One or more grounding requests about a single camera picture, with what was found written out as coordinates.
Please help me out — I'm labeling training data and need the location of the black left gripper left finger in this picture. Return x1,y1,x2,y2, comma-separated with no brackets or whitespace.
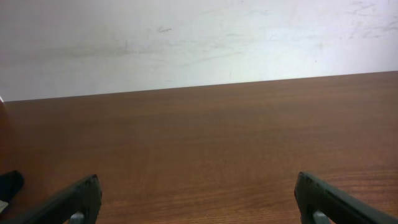
1,174,102,224

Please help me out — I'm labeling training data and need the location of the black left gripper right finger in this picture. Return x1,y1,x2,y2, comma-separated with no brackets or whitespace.
294,172,397,224

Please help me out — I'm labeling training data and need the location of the black folded garment in pile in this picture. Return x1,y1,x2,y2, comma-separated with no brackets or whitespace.
0,170,24,203

